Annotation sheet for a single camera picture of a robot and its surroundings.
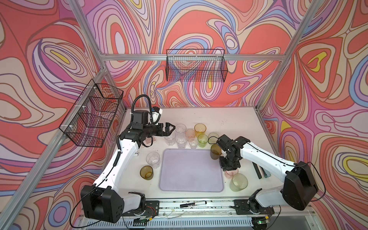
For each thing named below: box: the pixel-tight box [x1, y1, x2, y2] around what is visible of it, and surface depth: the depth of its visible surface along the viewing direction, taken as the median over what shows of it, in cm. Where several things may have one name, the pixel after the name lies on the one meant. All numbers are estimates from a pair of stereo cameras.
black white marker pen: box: [179, 201, 207, 208], surface depth 76 cm
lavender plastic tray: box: [159, 148, 224, 193], surface depth 86 cm
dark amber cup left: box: [139, 165, 154, 181], surface depth 82 cm
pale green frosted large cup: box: [229, 172, 249, 192], surface depth 77 cm
